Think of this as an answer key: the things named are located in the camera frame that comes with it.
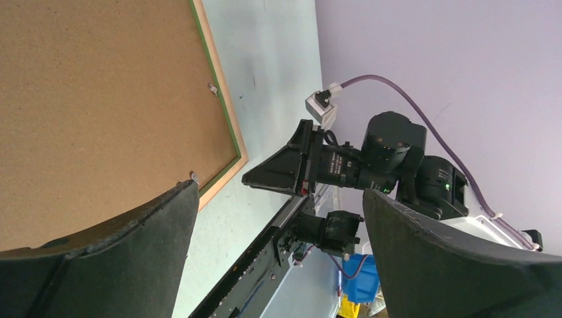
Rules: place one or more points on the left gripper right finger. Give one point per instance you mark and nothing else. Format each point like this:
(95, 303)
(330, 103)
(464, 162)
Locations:
(430, 269)

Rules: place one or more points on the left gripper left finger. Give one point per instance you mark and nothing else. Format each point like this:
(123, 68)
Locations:
(127, 266)

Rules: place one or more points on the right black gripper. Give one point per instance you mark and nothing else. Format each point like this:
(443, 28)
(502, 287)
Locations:
(392, 150)

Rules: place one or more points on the brown backing board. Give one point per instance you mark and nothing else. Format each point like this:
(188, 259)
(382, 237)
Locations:
(104, 106)

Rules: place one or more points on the wooden picture frame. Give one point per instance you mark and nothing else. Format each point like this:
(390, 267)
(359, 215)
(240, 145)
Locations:
(226, 174)

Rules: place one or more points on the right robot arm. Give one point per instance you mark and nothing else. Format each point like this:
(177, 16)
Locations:
(444, 192)

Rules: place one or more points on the blue plastic bin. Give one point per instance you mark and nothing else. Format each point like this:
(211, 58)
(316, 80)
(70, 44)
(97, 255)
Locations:
(363, 288)

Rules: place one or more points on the metal turn clip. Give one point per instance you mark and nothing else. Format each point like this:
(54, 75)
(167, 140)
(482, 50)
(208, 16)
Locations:
(194, 177)
(213, 89)

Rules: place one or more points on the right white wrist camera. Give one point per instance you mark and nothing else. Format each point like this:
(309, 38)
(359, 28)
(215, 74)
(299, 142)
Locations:
(321, 107)

